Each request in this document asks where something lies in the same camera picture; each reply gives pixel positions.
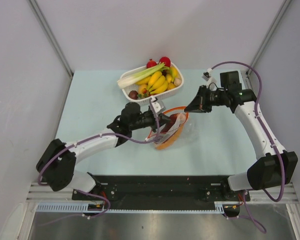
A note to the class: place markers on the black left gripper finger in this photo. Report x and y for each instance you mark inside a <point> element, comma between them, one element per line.
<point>164,118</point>
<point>167,127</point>

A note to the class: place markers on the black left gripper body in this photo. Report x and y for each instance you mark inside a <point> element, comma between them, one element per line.
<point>154,126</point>

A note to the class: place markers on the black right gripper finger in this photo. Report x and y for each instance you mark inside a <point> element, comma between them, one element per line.
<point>195,106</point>
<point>200,96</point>

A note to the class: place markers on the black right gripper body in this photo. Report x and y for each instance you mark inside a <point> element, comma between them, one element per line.
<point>212,98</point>

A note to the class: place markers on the clear zip bag red zipper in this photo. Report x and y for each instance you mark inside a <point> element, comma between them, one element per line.
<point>189,133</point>

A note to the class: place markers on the green white celery stalk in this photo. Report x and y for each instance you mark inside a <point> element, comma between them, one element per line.
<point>135,77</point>

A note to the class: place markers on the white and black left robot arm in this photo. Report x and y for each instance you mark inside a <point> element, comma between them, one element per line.
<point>56,166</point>

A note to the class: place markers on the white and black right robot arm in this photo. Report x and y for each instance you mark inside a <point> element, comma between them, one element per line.
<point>274,165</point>

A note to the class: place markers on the white garlic bulb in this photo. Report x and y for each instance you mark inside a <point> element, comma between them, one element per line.
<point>177,82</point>

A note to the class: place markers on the yellow banana bunch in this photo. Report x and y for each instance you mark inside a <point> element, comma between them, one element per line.
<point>161,81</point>

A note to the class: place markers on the dark purple passion fruit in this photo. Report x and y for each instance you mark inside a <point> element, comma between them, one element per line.
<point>133,95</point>

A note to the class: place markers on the red apple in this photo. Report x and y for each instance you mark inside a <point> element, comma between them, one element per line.
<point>166,61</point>

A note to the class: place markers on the red pomegranate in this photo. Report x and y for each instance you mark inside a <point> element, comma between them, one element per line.
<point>151,63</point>

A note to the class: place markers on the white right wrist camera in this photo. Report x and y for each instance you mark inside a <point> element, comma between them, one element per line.
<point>211,82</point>

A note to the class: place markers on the right aluminium corner post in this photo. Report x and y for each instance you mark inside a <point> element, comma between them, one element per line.
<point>283,9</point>

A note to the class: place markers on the aluminium corner post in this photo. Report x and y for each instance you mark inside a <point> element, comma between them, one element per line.
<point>46,28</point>
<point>283,9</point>

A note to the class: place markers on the aluminium frame rail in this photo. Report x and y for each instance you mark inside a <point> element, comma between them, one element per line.
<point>38,193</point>

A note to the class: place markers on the left aluminium corner post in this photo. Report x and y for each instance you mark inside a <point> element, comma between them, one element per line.
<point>46,28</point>

